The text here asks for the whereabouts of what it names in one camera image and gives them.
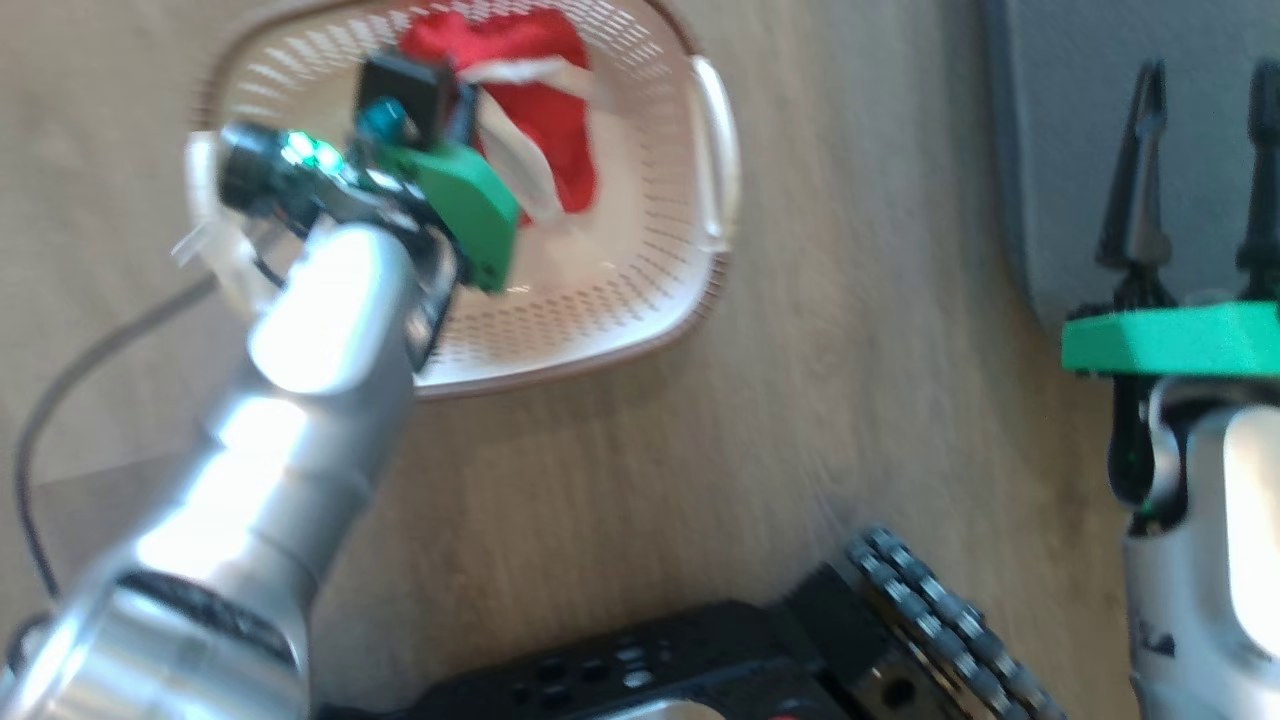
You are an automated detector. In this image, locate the black roller wheel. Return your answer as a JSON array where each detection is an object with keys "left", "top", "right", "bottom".
[{"left": 846, "top": 526, "right": 1067, "bottom": 720}]

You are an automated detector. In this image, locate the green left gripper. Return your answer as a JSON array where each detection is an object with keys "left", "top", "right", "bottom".
[{"left": 375, "top": 138, "right": 522, "bottom": 295}]

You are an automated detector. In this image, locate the thin black cable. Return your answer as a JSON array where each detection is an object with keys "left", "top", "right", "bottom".
[{"left": 12, "top": 275, "right": 221, "bottom": 606}]

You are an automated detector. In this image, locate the white laundry basket brown rim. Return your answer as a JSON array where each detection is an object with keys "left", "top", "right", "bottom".
[{"left": 172, "top": 0, "right": 743, "bottom": 401}]

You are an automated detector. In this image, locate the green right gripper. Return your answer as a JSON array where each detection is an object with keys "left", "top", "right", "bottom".
[{"left": 1061, "top": 60, "right": 1280, "bottom": 381}]

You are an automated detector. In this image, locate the grey fabric sofa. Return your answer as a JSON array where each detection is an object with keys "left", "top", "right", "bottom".
[{"left": 980, "top": 0, "right": 1280, "bottom": 336}]

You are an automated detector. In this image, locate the red and white garment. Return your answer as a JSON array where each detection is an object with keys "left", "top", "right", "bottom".
[{"left": 398, "top": 8, "right": 601, "bottom": 229}]

